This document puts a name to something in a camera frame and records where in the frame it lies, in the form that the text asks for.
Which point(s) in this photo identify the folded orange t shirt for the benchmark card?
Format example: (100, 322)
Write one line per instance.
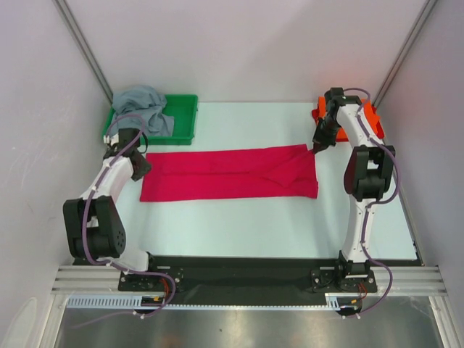
(371, 116)

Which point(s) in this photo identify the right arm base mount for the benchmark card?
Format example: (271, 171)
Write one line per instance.
(329, 280)

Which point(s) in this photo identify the aluminium front extrusion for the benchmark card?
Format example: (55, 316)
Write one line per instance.
(407, 281)

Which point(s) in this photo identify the aluminium frame post left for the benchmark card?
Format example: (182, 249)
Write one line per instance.
(83, 45)

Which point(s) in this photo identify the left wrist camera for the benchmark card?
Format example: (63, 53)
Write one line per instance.
(124, 136)

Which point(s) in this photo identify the crimson red t shirt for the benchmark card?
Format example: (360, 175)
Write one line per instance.
(281, 171)

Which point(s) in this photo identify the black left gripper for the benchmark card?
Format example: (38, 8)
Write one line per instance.
(146, 168)

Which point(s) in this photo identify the aluminium frame post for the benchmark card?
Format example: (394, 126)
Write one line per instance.
(417, 28)
(83, 45)

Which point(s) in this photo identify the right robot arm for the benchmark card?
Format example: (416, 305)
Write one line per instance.
(367, 177)

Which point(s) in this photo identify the green plastic bin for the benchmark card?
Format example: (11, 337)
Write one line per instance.
(183, 107)

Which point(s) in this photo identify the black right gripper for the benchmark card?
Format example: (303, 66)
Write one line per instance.
(322, 137)

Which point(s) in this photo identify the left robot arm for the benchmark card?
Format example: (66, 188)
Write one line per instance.
(95, 231)

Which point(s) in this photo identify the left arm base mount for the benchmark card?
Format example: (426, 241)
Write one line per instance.
(149, 283)

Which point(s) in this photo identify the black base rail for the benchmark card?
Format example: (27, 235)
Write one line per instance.
(252, 277)

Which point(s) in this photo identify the crumpled grey t shirt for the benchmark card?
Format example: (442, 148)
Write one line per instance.
(141, 106)

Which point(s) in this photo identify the white slotted cable duct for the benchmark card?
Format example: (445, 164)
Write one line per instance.
(152, 302)

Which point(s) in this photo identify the aluminium frame post right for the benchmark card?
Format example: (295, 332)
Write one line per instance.
(417, 28)

